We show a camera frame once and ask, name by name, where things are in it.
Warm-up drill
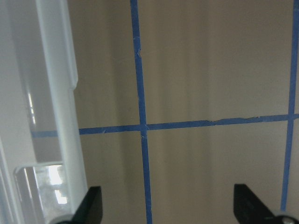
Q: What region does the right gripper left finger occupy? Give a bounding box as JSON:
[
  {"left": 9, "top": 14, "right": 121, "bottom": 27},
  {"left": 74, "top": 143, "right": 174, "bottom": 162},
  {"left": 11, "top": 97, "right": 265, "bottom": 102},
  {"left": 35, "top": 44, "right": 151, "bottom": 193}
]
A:
[{"left": 53, "top": 186, "right": 103, "bottom": 224}]

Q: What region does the clear plastic box lid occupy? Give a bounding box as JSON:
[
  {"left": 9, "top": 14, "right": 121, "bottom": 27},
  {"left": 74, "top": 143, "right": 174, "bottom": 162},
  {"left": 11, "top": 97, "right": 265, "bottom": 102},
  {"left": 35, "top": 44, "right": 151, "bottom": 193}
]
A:
[{"left": 0, "top": 0, "right": 87, "bottom": 224}]

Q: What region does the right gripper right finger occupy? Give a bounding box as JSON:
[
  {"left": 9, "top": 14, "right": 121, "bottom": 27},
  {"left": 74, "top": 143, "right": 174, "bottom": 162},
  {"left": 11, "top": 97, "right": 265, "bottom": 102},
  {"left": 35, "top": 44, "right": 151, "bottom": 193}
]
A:
[{"left": 234, "top": 184, "right": 299, "bottom": 224}]

